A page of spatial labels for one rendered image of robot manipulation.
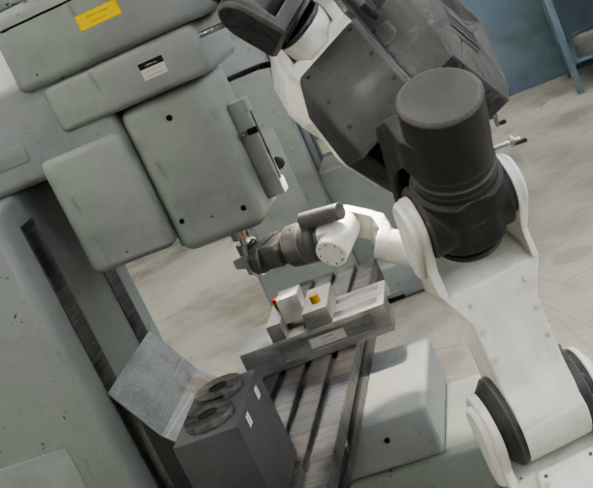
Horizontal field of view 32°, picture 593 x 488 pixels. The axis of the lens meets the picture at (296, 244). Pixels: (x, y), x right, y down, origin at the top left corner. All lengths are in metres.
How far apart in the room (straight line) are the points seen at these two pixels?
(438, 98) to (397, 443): 0.99
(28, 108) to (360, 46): 0.80
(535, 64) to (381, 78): 7.15
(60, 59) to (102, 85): 0.09
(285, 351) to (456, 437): 0.43
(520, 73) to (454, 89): 7.33
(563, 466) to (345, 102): 0.64
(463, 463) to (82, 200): 0.94
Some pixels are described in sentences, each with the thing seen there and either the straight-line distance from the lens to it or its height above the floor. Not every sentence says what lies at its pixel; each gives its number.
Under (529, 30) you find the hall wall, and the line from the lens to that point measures 8.61.
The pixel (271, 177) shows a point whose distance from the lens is 2.10.
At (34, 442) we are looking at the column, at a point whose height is 1.08.
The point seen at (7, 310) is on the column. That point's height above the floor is 1.37.
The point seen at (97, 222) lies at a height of 1.45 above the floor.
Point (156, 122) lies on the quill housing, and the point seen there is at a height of 1.58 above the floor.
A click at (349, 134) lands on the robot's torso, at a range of 1.52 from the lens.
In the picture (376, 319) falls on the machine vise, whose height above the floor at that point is 0.99.
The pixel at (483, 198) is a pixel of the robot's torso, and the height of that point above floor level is 1.38.
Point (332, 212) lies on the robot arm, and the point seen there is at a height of 1.29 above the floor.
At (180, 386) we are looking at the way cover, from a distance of 2.41.
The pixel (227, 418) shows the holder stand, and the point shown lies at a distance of 1.72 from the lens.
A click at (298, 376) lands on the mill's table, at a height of 0.95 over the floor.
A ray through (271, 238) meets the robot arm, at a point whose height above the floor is 1.26.
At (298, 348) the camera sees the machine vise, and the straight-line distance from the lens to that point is 2.31.
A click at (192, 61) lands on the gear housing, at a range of 1.98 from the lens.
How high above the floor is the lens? 1.77
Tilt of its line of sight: 15 degrees down
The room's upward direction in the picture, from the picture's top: 24 degrees counter-clockwise
